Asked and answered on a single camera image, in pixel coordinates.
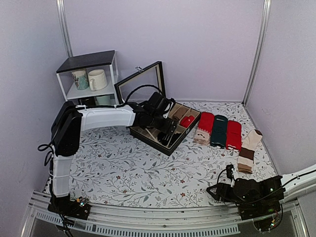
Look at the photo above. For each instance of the left aluminium corner post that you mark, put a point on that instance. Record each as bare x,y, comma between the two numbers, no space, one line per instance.
64,27

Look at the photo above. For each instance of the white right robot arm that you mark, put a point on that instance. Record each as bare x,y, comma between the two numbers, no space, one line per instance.
297,183

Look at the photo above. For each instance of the red beige patterned sock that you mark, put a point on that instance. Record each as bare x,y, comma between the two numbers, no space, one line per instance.
204,129

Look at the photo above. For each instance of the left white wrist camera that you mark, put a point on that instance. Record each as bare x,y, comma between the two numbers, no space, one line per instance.
168,108

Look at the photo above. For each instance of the mint green tumbler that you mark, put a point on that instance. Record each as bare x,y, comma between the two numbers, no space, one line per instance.
105,99

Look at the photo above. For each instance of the rolled black sock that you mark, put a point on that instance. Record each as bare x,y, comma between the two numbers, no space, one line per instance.
174,138

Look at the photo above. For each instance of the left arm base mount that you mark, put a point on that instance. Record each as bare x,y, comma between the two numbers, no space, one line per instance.
69,208

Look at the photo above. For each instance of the dark green sock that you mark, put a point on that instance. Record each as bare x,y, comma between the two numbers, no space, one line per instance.
219,132

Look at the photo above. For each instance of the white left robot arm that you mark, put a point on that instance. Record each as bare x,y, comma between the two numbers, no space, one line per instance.
73,119

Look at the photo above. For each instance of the rolled tan sock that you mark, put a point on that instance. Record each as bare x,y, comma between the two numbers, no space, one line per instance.
179,114

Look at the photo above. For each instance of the red white sock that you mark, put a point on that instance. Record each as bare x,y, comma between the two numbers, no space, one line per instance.
233,140

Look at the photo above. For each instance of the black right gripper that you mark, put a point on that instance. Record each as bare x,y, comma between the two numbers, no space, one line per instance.
221,187

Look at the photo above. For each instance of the white shelf black top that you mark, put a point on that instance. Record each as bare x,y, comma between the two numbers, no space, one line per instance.
105,60

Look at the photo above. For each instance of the floral white table mat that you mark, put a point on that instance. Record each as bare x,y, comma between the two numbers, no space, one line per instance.
114,168

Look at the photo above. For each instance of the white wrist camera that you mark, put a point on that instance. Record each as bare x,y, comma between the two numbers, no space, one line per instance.
168,108
234,177

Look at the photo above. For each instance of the rolled red sock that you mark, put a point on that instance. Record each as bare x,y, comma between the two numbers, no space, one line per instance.
187,120

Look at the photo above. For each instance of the patterned teal white mug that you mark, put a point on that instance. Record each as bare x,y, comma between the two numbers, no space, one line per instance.
80,79

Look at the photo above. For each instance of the black compartment storage box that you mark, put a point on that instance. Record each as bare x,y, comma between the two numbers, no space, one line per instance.
139,87

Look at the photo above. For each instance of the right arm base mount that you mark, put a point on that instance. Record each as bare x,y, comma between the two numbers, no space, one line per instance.
266,216

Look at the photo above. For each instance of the black mug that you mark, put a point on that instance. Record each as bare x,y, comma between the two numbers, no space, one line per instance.
88,101

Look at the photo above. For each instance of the aluminium front rail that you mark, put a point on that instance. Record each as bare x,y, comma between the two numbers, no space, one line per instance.
212,221

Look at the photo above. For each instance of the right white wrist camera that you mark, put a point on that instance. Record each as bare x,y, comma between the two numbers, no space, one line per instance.
234,177

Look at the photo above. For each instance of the white ceramic mug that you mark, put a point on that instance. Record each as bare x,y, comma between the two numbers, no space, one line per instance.
97,79

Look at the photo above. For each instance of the cream brown striped sock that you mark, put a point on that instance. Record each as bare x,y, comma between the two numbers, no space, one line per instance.
245,161

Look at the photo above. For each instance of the black white striped sock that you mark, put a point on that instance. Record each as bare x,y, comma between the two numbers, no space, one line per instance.
164,139

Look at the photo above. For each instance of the aluminium corner post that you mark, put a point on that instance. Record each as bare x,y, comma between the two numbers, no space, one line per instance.
64,27
260,43

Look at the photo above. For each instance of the right aluminium corner post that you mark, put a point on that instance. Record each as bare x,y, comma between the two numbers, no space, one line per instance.
260,43

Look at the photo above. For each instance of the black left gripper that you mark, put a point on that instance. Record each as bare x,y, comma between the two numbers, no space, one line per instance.
166,128

